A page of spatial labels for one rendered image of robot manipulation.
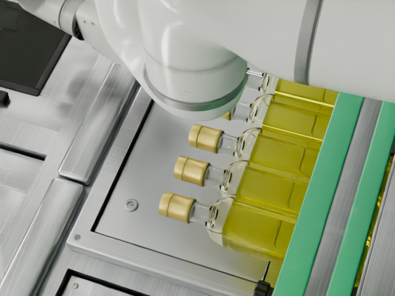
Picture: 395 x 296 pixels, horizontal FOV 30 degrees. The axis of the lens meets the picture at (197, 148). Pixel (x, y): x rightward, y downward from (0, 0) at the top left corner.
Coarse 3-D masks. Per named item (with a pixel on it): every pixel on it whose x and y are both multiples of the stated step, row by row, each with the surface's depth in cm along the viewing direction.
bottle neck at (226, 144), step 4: (220, 136) 105; (224, 136) 105; (228, 136) 105; (232, 136) 105; (220, 140) 105; (224, 140) 105; (228, 140) 104; (232, 140) 104; (220, 144) 105; (224, 144) 104; (228, 144) 104; (232, 144) 104; (220, 148) 105; (224, 148) 105; (228, 148) 104; (232, 148) 104; (220, 152) 105; (224, 152) 105; (228, 152) 105; (232, 152) 104
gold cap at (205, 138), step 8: (192, 128) 106; (200, 128) 106; (208, 128) 106; (192, 136) 105; (200, 136) 105; (208, 136) 105; (216, 136) 105; (192, 144) 106; (200, 144) 105; (208, 144) 105; (216, 144) 104; (216, 152) 105
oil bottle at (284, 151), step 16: (256, 128) 104; (240, 144) 103; (256, 144) 102; (272, 144) 102; (288, 144) 102; (304, 144) 101; (320, 144) 101; (256, 160) 101; (272, 160) 101; (288, 160) 100; (304, 160) 100; (384, 176) 98
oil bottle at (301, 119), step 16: (272, 96) 106; (256, 112) 105; (272, 112) 104; (288, 112) 104; (304, 112) 104; (320, 112) 104; (272, 128) 104; (288, 128) 103; (304, 128) 103; (320, 128) 102
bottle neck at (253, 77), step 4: (248, 72) 110; (252, 72) 110; (256, 72) 110; (260, 72) 110; (248, 76) 110; (252, 76) 110; (256, 76) 109; (260, 76) 109; (248, 80) 110; (252, 80) 110; (256, 80) 109; (248, 84) 110; (252, 84) 110; (256, 84) 109; (248, 88) 111; (252, 88) 110; (256, 88) 110
